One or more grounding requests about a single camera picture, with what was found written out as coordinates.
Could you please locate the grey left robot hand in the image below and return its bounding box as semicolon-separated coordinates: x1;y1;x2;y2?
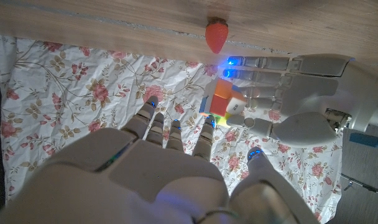
221;53;378;149

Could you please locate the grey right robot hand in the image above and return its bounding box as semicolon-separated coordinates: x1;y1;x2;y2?
0;95;320;224

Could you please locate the multicoloured Rubik's cube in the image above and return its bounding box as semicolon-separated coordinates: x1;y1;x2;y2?
198;77;248;128

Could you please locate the floral backdrop cloth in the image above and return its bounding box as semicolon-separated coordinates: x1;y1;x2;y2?
0;34;344;224

